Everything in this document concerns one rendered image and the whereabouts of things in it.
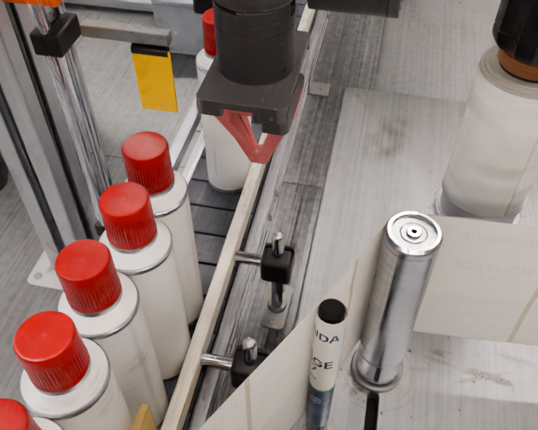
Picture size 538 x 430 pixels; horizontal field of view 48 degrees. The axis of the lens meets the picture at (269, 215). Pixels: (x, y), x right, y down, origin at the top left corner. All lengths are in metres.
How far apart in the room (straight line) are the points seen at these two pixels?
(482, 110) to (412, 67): 0.42
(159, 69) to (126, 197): 0.12
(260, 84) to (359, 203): 0.27
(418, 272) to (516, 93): 0.21
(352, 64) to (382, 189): 0.33
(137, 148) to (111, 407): 0.17
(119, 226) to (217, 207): 0.28
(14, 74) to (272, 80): 0.20
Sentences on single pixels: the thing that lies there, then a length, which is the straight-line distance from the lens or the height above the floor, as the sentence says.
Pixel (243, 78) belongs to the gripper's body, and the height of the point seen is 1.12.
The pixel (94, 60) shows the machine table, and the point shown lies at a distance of 1.01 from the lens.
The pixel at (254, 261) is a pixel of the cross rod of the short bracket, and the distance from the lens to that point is 0.58.
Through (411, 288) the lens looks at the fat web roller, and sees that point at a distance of 0.42.
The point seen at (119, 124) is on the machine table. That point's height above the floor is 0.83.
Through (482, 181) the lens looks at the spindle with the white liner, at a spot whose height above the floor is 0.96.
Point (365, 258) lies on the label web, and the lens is 0.40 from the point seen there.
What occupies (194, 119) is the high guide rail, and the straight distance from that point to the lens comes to 0.65.
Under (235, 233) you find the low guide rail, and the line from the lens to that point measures 0.59.
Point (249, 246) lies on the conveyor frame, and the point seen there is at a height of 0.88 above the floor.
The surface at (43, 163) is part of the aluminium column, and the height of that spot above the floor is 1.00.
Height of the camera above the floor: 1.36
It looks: 48 degrees down
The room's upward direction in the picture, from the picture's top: straight up
